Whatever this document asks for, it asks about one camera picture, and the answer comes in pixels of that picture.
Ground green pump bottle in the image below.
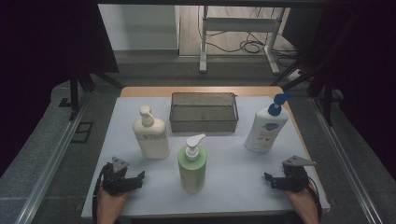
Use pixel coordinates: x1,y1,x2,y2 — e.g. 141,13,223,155
177,133,208,194

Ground black curtain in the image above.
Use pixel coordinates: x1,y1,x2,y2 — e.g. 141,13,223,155
0,0,120,178
281,0,396,180

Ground person's left hand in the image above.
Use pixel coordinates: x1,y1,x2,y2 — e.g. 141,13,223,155
97,188,131,216

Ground black floor cables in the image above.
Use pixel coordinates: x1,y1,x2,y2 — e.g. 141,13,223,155
199,6,301,68

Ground aluminium rail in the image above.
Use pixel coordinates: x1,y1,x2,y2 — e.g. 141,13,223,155
14,92,92,224
309,96,385,224

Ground white power strip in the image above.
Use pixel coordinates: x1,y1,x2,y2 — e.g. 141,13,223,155
286,68,304,82

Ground white metal desk frame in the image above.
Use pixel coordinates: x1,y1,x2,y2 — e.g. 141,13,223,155
199,5,286,76

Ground black metal stand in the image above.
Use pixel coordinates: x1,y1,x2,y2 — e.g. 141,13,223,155
270,59,344,127
58,66,125,121

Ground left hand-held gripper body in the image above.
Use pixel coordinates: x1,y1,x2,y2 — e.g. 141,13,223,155
101,156,131,197

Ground grey mesh basket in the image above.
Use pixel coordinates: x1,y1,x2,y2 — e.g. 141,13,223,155
168,91,240,133

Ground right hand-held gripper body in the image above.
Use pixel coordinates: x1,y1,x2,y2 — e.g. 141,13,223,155
281,155,318,193

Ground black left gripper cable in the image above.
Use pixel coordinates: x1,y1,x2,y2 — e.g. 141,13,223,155
92,162,110,224

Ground cream pump bottle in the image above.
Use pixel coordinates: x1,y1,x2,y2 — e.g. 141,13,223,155
133,105,171,160

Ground white bottle with blue pump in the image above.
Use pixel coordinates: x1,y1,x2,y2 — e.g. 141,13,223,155
244,92,292,153

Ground person's right hand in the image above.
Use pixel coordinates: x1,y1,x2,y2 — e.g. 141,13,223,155
284,183,320,216

